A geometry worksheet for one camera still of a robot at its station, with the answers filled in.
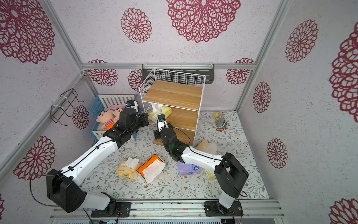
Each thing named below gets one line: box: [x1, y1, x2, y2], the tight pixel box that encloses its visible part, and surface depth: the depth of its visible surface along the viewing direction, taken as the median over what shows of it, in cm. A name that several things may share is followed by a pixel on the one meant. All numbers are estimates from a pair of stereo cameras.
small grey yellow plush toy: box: [212, 111, 228, 133], surface depth 109 cm
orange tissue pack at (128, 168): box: [117, 157, 142, 181], surface depth 85 cm
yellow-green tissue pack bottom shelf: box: [205, 168, 216, 181], surface depth 83 cm
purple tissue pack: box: [178, 161, 201, 176], surface depth 85 cm
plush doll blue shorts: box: [104, 103, 127, 120], surface depth 111 cm
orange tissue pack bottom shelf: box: [136, 153, 166, 184], surface depth 83 cm
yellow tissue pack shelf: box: [148, 103, 173, 122], surface depth 80 cm
